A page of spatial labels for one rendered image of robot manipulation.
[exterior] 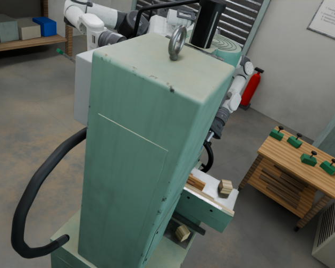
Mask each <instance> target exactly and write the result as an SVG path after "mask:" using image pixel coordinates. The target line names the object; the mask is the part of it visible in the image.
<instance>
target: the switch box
mask: <svg viewBox="0 0 335 268"><path fill-rule="evenodd" d="M103 47H106V46H103ZM103 47H100V48H103ZM96 49H99V48H96ZM96 49H93V50H90V51H87V52H83V53H80V54H77V55H76V73H75V90H74V119H75V120H76V121H78V122H80V123H82V124H84V125H85V126H87V120H88V106H89V92H90V78H91V64H92V56H93V51H95V50H96Z"/></svg>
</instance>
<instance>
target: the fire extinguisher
mask: <svg viewBox="0 0 335 268"><path fill-rule="evenodd" d="M254 70H255V71H258V72H257V73H256V74H253V75H252V77H251V78H250V80H249V82H248V84H247V86H246V88H245V90H244V92H243V94H242V96H241V101H240V104H239V106H238V107H239V108H241V109H243V110H246V109H248V108H249V107H250V105H251V104H250V103H249V102H250V100H251V98H252V96H253V94H254V92H255V90H256V88H257V86H258V84H259V82H260V80H261V76H260V73H263V72H264V70H262V69H260V68H258V67H256V68H255V69H254Z"/></svg>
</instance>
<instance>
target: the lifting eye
mask: <svg viewBox="0 0 335 268"><path fill-rule="evenodd" d="M179 35H180V39H179V42H178V44H177V46H176V48H175V44H176V41H177V39H178V37H179ZM186 36H187V28H186V27H185V26H184V25H179V26H177V27H176V29H175V30H174V32H173V34H172V36H171V38H170V41H169V46H168V53H169V55H170V56H169V58H170V59H171V60H177V58H178V54H179V53H180V51H181V50H182V48H183V46H184V43H185V40H186Z"/></svg>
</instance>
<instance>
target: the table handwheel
mask: <svg viewBox="0 0 335 268"><path fill-rule="evenodd" d="M204 142H205V143H206V144H205V145H204V147H205V148H206V150H207V153H208V163H207V165H205V164H203V163H202V164H201V166H202V167H203V169H201V171H202V172H204V173H206V172H207V171H209V170H210V168H211V167H212V165H213V161H214V155H213V151H212V148H211V146H210V145H209V143H208V142H207V141H206V140H204Z"/></svg>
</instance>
